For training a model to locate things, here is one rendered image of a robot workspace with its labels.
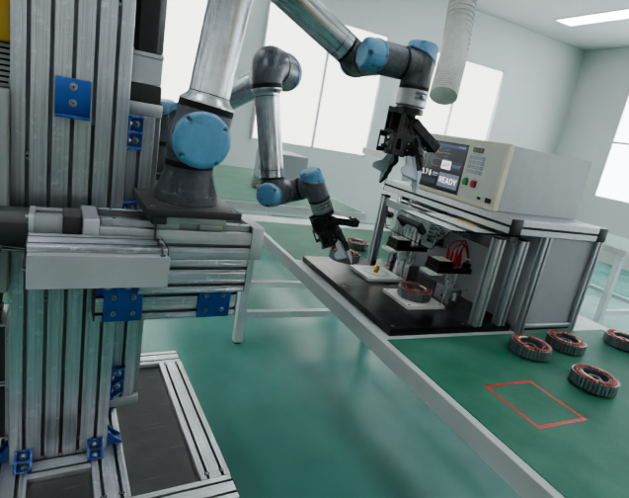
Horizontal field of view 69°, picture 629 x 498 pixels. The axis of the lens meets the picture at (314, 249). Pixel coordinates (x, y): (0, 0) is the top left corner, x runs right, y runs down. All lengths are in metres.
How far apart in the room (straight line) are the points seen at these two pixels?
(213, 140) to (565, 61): 8.55
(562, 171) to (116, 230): 1.35
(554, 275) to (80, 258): 1.36
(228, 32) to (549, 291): 1.24
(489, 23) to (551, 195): 6.48
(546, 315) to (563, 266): 0.17
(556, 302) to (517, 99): 6.99
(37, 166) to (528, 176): 1.37
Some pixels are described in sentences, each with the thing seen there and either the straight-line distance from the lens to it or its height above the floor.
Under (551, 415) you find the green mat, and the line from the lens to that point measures 1.20.
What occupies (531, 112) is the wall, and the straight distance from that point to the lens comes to 8.82.
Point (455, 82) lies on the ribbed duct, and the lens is 2.85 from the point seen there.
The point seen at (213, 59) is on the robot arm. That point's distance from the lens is 1.00.
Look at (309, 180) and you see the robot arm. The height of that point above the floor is 1.10.
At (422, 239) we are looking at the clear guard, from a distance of 1.31.
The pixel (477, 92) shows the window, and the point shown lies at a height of 2.22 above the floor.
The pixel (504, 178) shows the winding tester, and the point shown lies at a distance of 1.51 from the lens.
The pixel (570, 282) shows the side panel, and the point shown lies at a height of 0.92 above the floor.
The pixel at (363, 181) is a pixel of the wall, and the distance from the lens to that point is 6.89.
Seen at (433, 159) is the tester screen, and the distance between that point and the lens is 1.75.
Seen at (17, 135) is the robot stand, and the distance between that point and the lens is 1.27.
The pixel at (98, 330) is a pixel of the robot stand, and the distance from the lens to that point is 1.42.
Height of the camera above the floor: 1.27
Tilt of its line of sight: 15 degrees down
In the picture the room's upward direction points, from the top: 10 degrees clockwise
